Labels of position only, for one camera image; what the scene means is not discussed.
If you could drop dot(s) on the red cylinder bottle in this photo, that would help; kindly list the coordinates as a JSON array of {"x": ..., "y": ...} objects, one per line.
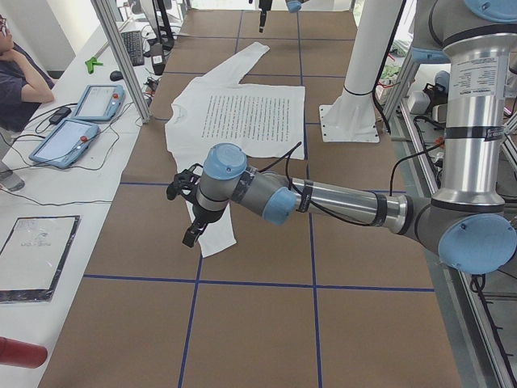
[{"x": 21, "y": 354}]

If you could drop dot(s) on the blue teach pendant far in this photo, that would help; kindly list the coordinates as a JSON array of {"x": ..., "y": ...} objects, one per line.
[{"x": 99, "y": 103}]

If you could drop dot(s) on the black framed white board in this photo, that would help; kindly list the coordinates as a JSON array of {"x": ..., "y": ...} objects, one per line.
[{"x": 33, "y": 257}]

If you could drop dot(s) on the aluminium frame rack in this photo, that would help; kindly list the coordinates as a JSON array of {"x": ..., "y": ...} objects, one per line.
[{"x": 467, "y": 225}]

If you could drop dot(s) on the black power adapter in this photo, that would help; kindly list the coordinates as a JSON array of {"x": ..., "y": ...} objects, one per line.
[{"x": 59, "y": 115}]

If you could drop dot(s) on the black keyboard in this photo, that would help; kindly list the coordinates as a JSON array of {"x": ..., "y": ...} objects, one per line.
[{"x": 134, "y": 46}]

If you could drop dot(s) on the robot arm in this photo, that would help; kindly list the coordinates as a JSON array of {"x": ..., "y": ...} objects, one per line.
[
  {"x": 438, "y": 24},
  {"x": 293, "y": 6}
]

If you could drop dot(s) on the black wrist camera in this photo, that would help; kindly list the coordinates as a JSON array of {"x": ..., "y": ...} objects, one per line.
[{"x": 185, "y": 184}]

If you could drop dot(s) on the grey aluminium frame post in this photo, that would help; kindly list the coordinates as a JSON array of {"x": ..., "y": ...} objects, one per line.
[{"x": 111, "y": 30}]

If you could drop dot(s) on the white long-sleeve printed shirt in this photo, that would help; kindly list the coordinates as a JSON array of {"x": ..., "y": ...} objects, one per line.
[{"x": 220, "y": 123}]

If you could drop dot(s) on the seated person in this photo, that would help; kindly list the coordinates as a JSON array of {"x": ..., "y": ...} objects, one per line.
[{"x": 24, "y": 85}]

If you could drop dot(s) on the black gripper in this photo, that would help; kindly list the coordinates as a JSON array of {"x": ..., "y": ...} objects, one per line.
[
  {"x": 263, "y": 16},
  {"x": 203, "y": 215}
]

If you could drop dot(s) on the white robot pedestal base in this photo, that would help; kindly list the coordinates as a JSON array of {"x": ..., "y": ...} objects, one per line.
[{"x": 352, "y": 118}]

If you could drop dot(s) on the blue teach pendant near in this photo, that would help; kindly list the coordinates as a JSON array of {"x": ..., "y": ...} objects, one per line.
[{"x": 65, "y": 144}]

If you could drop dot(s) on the blue teach pendant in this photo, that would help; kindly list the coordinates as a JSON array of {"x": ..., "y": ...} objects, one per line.
[
  {"x": 65, "y": 144},
  {"x": 99, "y": 103}
]

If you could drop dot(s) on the black computer mouse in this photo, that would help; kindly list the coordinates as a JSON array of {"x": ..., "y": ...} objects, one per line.
[{"x": 116, "y": 75}]

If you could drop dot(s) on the green plastic tool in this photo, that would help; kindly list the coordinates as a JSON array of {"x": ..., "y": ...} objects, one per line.
[{"x": 91, "y": 64}]

